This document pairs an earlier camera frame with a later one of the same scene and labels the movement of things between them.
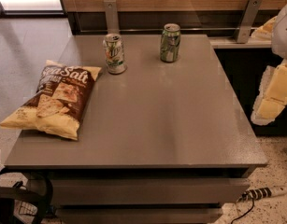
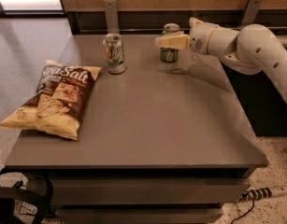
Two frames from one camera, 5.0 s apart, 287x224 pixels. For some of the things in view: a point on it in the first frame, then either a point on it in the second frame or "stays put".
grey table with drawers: [160, 143] stays put
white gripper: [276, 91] -> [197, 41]
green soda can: [169, 42] stays put
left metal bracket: [111, 17] stays put
